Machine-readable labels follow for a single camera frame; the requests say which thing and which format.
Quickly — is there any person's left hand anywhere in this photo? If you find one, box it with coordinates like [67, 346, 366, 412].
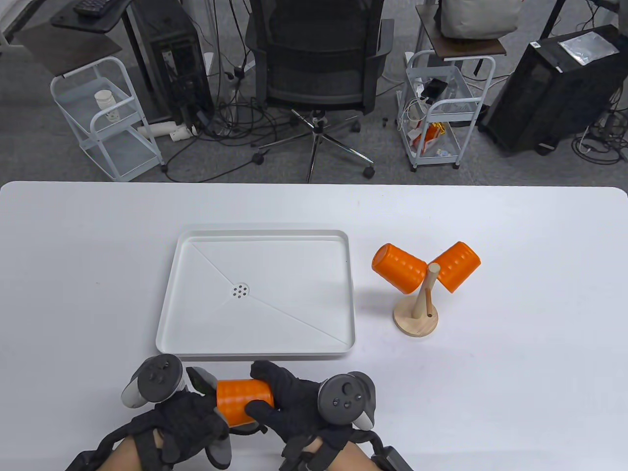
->
[130, 390, 231, 467]

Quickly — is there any person's right hand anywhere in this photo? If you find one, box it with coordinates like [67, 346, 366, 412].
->
[244, 361, 379, 464]

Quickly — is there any green hand towel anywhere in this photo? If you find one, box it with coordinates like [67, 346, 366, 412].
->
[186, 366, 268, 469]

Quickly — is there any grey hand controller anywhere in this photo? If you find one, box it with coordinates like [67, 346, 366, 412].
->
[317, 372, 377, 431]
[121, 354, 187, 409]

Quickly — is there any orange plastic cup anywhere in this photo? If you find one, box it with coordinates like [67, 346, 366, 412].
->
[371, 243, 428, 295]
[434, 241, 481, 294]
[216, 379, 274, 425]

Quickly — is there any person's left forearm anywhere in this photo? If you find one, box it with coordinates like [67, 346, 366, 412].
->
[103, 434, 165, 471]

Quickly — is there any person's right forearm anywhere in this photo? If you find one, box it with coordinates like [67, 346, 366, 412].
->
[314, 439, 378, 471]

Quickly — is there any wooden cup rack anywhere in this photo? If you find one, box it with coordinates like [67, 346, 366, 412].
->
[393, 262, 440, 338]

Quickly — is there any white rectangular tray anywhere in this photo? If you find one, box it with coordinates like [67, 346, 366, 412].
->
[156, 230, 356, 361]

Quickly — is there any white power strip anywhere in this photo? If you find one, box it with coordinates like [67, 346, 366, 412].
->
[137, 122, 199, 143]

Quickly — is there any orange snack packet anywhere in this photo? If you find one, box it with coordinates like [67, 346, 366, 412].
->
[412, 123, 446, 153]

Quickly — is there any white patterned container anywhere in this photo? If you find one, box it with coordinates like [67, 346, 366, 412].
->
[94, 90, 121, 122]

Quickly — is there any black office chair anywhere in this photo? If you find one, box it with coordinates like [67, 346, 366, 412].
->
[245, 0, 396, 183]

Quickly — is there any black computer tower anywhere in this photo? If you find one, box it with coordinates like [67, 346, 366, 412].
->
[123, 0, 215, 127]
[478, 25, 628, 157]

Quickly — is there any brown wooden board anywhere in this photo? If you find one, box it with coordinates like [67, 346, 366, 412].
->
[416, 5, 507, 59]
[15, 25, 123, 78]

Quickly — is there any dark keyboard shelf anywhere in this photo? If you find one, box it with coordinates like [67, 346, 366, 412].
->
[52, 0, 133, 34]

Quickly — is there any grey fabric bag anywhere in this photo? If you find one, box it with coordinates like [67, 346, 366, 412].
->
[434, 0, 521, 40]

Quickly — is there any black keyboard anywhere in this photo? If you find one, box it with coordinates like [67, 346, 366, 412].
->
[74, 0, 112, 18]

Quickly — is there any silver foil bag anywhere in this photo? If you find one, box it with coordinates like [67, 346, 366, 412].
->
[558, 33, 620, 66]

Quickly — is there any black wrist strap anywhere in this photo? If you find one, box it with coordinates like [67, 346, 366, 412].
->
[370, 444, 414, 471]
[66, 449, 106, 471]

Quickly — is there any white wire cart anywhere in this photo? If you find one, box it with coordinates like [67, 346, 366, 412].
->
[396, 50, 496, 171]
[50, 56, 168, 182]

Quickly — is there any tangle of black floor cables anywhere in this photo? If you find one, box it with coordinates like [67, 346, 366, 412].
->
[162, 64, 305, 183]

